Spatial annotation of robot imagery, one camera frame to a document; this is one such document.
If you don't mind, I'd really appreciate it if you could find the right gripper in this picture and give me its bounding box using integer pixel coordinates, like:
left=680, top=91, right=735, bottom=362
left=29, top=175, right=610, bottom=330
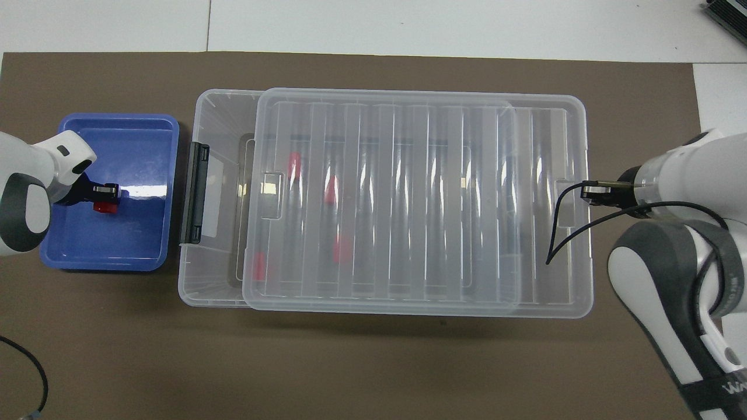
left=610, top=166, right=650, bottom=219

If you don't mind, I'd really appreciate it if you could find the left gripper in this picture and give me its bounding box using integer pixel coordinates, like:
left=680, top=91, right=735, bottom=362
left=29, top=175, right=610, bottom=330
left=57, top=173, right=97, bottom=207

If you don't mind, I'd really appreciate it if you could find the clear plastic box lid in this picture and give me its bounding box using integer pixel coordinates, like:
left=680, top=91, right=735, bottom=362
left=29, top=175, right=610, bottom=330
left=242, top=87, right=595, bottom=321

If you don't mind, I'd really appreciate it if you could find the blue plastic tray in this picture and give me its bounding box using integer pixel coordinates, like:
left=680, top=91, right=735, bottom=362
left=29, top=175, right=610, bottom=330
left=40, top=113, right=180, bottom=273

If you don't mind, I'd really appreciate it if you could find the grey box latch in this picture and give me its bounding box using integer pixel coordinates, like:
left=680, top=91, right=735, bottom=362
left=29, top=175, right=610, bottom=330
left=180, top=142, right=210, bottom=245

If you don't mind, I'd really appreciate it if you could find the clear plastic storage box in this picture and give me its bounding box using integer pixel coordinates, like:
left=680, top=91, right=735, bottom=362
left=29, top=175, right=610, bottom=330
left=177, top=89, right=522, bottom=319

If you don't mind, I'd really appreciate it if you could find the dark grey ribbed device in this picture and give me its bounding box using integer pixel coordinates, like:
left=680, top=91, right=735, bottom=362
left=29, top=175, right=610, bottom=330
left=700, top=0, right=747, bottom=39

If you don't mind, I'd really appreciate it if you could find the black cable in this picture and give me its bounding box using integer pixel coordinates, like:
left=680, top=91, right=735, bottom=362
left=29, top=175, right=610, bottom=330
left=0, top=335, right=50, bottom=420
left=545, top=180, right=730, bottom=267

